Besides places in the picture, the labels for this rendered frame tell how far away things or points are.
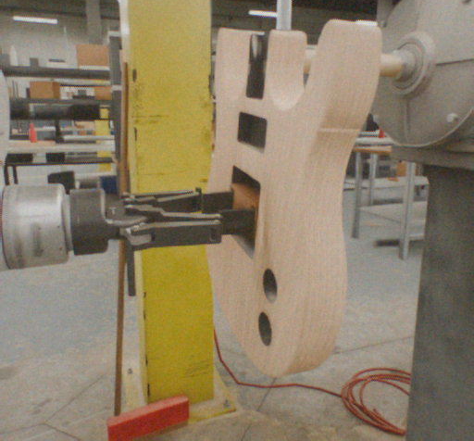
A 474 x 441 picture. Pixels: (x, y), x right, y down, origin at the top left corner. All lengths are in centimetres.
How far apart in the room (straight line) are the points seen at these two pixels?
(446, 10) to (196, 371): 148
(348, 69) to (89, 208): 29
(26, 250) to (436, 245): 73
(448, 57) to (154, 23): 100
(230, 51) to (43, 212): 34
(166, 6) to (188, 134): 42
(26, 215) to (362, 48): 34
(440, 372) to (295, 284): 62
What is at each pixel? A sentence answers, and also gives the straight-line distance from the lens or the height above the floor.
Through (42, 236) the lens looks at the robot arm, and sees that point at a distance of 44.
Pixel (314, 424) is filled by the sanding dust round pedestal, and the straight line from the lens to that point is 181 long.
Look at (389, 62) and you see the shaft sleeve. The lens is 67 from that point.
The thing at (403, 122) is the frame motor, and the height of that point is 116.
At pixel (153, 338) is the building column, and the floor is 35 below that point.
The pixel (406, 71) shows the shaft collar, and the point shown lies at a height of 124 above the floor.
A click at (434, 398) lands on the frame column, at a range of 102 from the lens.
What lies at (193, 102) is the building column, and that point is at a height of 123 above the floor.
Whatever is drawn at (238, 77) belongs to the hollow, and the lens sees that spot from 61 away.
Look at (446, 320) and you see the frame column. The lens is 92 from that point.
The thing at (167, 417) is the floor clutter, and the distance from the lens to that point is 171.
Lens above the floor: 117
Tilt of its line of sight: 12 degrees down
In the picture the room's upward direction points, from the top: straight up
